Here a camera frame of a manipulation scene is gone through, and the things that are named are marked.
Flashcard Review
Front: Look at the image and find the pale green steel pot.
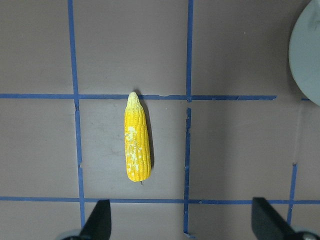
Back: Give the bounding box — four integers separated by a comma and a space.
288, 0, 320, 105

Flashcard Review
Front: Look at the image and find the yellow corn cob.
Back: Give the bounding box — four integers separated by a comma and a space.
124, 91, 151, 182

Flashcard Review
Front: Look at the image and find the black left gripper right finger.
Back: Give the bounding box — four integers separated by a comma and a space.
251, 197, 300, 240

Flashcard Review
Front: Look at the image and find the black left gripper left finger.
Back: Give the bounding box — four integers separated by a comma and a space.
79, 199, 112, 240

